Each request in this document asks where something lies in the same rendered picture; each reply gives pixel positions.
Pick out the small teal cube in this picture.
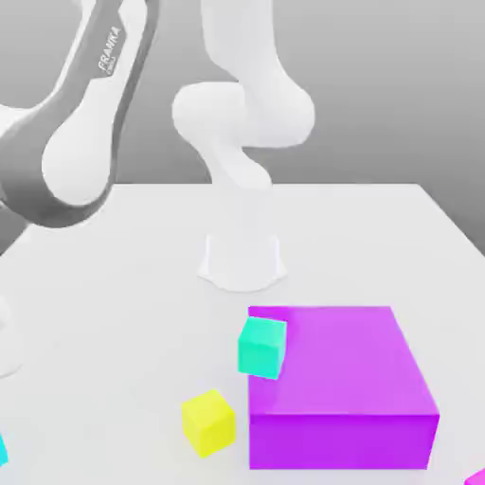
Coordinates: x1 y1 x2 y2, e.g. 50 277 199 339
237 315 288 381

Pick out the small yellow cube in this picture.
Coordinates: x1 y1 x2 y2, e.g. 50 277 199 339
180 388 237 459

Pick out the large purple box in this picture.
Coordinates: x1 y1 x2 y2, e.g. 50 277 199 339
247 305 441 472

